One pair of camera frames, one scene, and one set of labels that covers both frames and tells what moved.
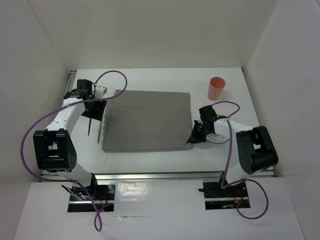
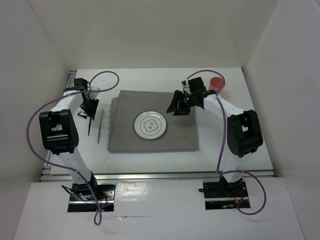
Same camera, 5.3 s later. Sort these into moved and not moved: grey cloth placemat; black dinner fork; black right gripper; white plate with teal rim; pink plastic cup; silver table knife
Moved: black right gripper; white plate with teal rim
Not moved: silver table knife; black dinner fork; grey cloth placemat; pink plastic cup
